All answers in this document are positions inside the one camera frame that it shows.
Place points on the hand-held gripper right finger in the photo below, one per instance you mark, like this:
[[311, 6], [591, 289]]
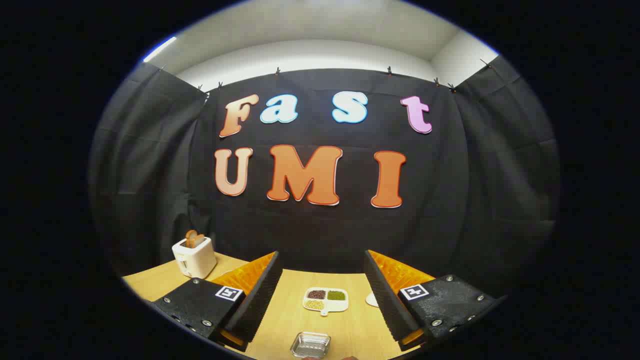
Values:
[[387, 300]]

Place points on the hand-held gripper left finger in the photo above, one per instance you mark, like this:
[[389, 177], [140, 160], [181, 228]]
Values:
[[260, 305]]

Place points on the white coaster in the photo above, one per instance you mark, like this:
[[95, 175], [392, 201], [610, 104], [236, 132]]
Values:
[[371, 300]]

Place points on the white divided dish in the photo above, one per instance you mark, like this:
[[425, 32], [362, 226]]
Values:
[[339, 306]]

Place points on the pile of green beans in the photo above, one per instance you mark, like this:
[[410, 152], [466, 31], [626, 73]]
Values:
[[336, 295]]

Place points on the pile of yellow soybeans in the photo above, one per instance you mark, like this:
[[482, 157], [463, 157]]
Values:
[[314, 304]]

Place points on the pile of dark red beans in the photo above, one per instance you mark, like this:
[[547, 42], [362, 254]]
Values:
[[316, 294]]

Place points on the perforated metal basket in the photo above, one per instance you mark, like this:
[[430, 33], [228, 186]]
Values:
[[310, 345]]

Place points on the white toaster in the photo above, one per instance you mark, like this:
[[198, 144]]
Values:
[[197, 260]]

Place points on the brown toast slice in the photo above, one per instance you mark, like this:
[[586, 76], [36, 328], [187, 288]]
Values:
[[190, 237], [199, 241]]

